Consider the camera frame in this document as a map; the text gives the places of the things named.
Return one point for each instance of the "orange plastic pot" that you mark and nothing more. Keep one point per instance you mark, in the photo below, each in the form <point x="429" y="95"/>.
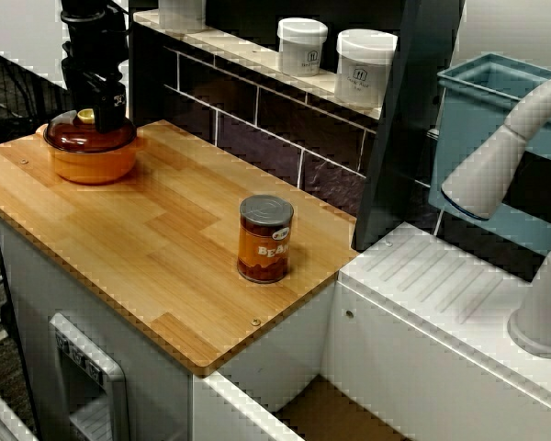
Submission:
<point x="96" y="167"/>

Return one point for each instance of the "aluminium frame rail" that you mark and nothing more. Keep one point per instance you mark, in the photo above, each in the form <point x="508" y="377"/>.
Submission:
<point x="0" y="420"/>

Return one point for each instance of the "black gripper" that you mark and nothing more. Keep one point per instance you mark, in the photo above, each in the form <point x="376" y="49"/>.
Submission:
<point x="96" y="69"/>

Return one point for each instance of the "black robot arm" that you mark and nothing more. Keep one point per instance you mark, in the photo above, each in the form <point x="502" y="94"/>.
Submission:
<point x="92" y="27"/>

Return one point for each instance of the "teal plastic bin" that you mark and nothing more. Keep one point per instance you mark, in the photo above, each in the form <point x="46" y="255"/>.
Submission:
<point x="450" y="138"/>

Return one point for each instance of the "dark grey upright panel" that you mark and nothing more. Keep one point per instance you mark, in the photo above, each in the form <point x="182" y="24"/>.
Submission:
<point x="395" y="138"/>

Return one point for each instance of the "white sink unit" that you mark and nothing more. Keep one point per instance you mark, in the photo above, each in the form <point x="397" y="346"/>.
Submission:
<point x="418" y="275"/>

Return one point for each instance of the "beige shelf ledge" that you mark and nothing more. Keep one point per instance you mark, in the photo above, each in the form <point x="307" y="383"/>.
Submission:
<point x="257" y="57"/>

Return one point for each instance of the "brown lid with yellow knob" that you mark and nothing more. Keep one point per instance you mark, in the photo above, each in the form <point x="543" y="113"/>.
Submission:
<point x="73" y="138"/>

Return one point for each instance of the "white labelled jar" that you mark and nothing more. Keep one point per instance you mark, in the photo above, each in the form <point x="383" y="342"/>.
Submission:
<point x="302" y="46"/>
<point x="365" y="69"/>

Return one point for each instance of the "grey toy faucet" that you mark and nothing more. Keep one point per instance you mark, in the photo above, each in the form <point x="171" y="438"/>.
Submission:
<point x="477" y="179"/>

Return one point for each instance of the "white plain container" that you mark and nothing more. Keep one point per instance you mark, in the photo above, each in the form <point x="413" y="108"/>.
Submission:
<point x="181" y="11"/>

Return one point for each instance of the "dark tiled backsplash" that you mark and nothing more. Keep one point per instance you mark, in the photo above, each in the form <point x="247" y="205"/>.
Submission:
<point x="266" y="138"/>

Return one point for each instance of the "grey dishwasher door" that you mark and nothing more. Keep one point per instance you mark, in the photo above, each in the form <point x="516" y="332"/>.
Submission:
<point x="115" y="390"/>

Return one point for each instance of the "orange beans can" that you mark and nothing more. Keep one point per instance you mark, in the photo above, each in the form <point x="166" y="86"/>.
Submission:
<point x="264" y="248"/>

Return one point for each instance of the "white kitchen cabinet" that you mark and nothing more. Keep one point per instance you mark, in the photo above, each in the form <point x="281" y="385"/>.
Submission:
<point x="165" y="404"/>

